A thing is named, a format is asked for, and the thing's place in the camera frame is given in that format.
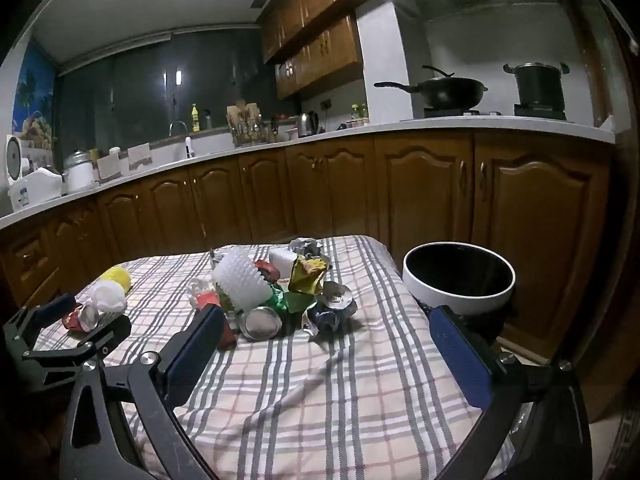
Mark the black stove burner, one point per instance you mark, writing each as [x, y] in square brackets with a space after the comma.
[452, 112]

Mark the beach wall poster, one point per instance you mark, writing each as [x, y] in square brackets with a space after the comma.
[36, 105]

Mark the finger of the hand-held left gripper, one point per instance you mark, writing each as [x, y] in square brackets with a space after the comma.
[107, 332]
[55, 307]

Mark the yellow wrapper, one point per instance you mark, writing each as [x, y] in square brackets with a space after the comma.
[117, 276]

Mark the blue crushed can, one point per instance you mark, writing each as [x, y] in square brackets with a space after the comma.
[325, 316]

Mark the white kitchen countertop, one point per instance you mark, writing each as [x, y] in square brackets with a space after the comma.
[450, 124]

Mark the black wok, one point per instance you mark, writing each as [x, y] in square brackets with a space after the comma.
[450, 91]

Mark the yellow bottle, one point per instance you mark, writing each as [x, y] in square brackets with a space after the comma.
[195, 119]

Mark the red wrapper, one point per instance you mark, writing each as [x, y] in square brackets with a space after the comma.
[207, 300]

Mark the silver crushed can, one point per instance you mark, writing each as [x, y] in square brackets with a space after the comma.
[260, 324]

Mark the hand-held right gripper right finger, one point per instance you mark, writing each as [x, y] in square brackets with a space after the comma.
[460, 360]

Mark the small red can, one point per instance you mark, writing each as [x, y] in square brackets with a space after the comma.
[265, 270]

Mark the wooden lower cabinets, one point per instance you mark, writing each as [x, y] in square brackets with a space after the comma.
[425, 185]

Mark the clear plastic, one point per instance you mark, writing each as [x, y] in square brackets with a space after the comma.
[200, 287]

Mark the wooden upper cabinets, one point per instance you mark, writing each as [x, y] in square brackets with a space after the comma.
[320, 45]

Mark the black cooking pot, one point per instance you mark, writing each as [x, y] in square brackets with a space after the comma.
[540, 87]

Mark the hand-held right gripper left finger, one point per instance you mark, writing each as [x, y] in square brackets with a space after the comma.
[195, 347]

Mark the steel electric kettle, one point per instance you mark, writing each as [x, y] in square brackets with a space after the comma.
[306, 125]

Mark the grey crumpled paper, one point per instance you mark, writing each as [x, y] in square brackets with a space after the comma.
[305, 246]

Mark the white paper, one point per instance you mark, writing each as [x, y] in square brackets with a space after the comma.
[107, 296]

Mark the dark kitchen window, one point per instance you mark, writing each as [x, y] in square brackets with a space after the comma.
[140, 90]

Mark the green snack bag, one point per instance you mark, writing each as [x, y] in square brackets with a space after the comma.
[305, 277]

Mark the checked tablecloth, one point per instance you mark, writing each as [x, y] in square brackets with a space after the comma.
[325, 400]

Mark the white foam fruit net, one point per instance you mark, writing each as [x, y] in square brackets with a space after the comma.
[240, 277]

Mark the white container metal lid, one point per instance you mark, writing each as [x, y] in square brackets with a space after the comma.
[81, 175]

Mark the spice jars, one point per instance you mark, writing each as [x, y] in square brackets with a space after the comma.
[357, 117]

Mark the ceiling vent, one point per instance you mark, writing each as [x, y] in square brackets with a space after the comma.
[260, 0]

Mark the green wrapper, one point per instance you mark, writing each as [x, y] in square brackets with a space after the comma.
[292, 302]

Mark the chrome faucet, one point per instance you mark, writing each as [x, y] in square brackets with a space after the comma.
[177, 124]

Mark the red crushed can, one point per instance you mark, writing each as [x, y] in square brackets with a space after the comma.
[75, 319]

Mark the white foam block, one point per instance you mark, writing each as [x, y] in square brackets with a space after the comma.
[282, 261]

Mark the white trash bin black liner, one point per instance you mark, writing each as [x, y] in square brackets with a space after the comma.
[435, 295]

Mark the wooden cabinets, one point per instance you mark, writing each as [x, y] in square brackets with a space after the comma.
[320, 45]
[425, 185]

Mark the dish rack with utensils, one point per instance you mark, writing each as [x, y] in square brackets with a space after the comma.
[245, 127]

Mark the white rice cooker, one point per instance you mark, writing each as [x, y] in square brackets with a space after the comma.
[35, 185]

